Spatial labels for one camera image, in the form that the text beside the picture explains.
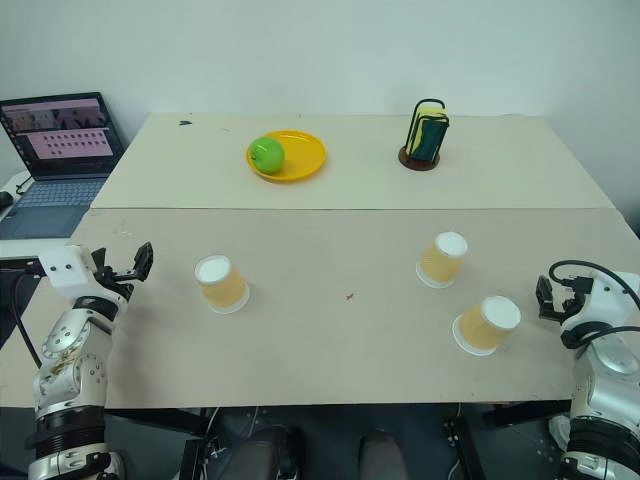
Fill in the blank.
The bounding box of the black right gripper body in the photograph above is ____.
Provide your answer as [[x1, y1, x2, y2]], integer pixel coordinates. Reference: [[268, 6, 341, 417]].
[[548, 274, 597, 322]]

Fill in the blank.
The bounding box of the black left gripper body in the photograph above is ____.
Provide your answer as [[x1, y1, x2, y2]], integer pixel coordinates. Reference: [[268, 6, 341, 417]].
[[91, 265, 137, 304]]

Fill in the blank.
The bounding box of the orange ribbed paper cup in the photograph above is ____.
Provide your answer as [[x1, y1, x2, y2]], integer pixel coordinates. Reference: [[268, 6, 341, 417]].
[[451, 295, 522, 357], [193, 254, 251, 315], [415, 231, 470, 290]]

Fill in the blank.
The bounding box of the open blue-grey laptop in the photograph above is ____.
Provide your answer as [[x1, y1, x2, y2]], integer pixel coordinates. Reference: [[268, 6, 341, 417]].
[[0, 91, 127, 240]]

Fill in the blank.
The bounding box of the green apple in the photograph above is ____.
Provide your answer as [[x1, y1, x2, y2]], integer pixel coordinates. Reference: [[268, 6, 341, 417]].
[[248, 136, 286, 176]]

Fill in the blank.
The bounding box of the sponge in black holder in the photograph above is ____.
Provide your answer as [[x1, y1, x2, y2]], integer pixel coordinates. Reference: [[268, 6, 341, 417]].
[[397, 98, 450, 173]]

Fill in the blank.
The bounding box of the yellow and green sponge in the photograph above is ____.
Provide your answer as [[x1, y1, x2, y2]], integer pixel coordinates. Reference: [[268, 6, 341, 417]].
[[407, 103, 446, 156], [419, 115, 450, 163]]

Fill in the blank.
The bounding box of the yellow plastic plate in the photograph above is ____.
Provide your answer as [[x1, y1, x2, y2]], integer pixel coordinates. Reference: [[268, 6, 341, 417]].
[[244, 130, 329, 185]]

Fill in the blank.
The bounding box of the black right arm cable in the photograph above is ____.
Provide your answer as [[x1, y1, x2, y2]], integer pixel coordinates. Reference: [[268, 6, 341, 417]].
[[548, 258, 640, 302]]

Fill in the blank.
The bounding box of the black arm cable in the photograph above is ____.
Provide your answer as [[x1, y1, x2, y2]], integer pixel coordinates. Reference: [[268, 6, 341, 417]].
[[548, 258, 640, 302], [0, 272, 44, 371]]

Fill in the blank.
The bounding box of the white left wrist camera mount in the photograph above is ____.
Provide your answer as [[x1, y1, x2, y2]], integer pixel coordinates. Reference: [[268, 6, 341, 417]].
[[38, 244, 94, 302]]

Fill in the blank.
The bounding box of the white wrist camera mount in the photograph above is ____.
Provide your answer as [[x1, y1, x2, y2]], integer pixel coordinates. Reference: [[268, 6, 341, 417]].
[[38, 244, 94, 302], [560, 269, 640, 335]]

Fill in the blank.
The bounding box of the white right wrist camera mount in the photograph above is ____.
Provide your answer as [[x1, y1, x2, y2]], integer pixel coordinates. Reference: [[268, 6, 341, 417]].
[[560, 269, 640, 335]]

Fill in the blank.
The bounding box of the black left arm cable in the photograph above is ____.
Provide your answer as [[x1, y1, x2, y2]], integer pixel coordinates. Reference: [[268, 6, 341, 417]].
[[0, 272, 44, 371]]

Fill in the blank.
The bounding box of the black table frame bar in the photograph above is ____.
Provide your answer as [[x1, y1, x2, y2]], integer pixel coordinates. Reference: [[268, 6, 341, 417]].
[[103, 407, 214, 480], [439, 399, 572, 480]]

